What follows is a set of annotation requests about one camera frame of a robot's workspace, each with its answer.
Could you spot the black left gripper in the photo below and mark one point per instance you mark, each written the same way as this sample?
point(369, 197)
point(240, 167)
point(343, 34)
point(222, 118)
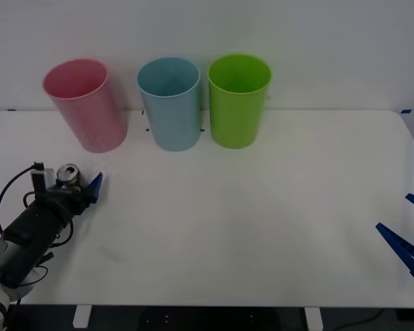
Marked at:
point(38, 220)

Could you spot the silver drink can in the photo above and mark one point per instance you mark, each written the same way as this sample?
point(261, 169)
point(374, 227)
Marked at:
point(69, 173)

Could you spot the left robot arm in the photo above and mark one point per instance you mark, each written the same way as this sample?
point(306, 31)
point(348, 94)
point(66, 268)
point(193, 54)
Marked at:
point(20, 263)

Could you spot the pink plastic bin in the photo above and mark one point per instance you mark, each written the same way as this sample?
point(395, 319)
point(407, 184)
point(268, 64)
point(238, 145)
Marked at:
point(89, 113)

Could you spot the white table leg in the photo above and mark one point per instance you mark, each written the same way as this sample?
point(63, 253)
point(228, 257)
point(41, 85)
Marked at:
point(313, 319)
point(81, 316)

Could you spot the pale blue plastic bin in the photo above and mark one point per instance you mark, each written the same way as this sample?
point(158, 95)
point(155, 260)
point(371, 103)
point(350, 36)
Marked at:
point(174, 117)

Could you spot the green plastic bin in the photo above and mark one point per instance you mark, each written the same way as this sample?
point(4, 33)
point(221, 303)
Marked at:
point(234, 117)

